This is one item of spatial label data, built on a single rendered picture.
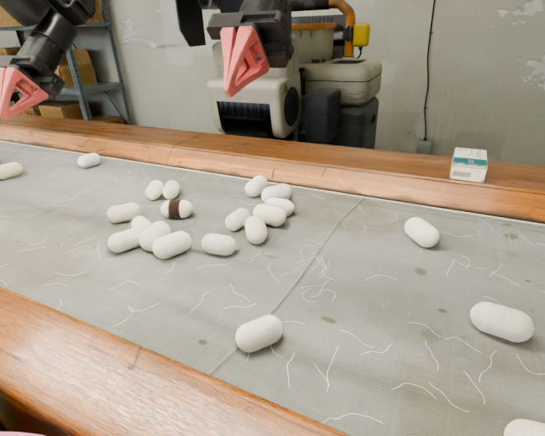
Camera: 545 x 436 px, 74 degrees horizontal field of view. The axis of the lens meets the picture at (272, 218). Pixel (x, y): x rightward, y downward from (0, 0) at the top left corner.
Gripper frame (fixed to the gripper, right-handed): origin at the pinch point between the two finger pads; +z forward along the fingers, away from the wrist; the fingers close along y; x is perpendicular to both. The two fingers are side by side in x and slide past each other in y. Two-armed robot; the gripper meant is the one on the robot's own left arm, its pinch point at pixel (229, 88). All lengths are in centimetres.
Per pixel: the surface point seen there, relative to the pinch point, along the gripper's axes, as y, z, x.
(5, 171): -31.3, 16.7, 0.0
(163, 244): 4.5, 21.9, -5.3
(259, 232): 11.4, 17.9, -1.7
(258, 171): 2.9, 6.4, 9.0
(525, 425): 31.3, 26.4, -9.4
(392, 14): -14, -152, 116
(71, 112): -253, -87, 141
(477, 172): 29.2, 3.1, 8.0
